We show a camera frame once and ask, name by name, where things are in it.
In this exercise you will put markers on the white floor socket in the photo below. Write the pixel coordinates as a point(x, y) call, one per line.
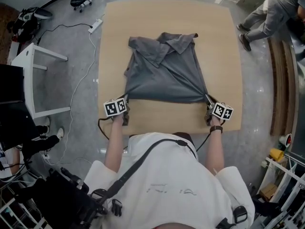
point(46, 156)

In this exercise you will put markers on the white side table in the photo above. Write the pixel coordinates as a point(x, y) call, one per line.
point(23, 63)

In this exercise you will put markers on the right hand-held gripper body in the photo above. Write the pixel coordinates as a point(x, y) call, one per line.
point(219, 112)

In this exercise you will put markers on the person's left forearm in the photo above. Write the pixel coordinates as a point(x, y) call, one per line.
point(114, 147)

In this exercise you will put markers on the person's right forearm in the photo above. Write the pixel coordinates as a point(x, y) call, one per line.
point(214, 151)

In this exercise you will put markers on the yellow cup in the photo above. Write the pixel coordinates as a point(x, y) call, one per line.
point(276, 154)

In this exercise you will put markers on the grey robe garment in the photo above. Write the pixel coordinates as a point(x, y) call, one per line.
point(164, 68)

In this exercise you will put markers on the white shelf unit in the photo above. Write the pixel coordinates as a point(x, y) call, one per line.
point(283, 175)

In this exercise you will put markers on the white power strip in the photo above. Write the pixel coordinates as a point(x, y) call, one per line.
point(95, 25)

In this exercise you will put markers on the black equipment pack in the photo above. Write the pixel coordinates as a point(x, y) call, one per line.
point(64, 199)

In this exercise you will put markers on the black office chair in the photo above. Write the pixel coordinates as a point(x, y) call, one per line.
point(267, 206)

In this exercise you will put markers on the black white equipment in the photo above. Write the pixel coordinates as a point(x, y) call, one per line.
point(26, 23)

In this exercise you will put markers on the person's white shirt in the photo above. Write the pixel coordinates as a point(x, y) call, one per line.
point(171, 185)

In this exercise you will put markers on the curved wooden boards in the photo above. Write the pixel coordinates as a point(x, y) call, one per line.
point(283, 85)

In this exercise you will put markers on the red white cup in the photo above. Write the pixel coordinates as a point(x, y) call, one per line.
point(286, 139)

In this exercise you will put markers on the white shelf rack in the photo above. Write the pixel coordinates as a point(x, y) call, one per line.
point(12, 206)

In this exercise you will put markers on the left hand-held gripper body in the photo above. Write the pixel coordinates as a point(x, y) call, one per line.
point(115, 107)

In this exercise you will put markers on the cardboard box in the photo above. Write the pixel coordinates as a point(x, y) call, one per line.
point(268, 191)

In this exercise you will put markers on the person's black trousers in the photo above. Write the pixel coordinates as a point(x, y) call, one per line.
point(183, 136)

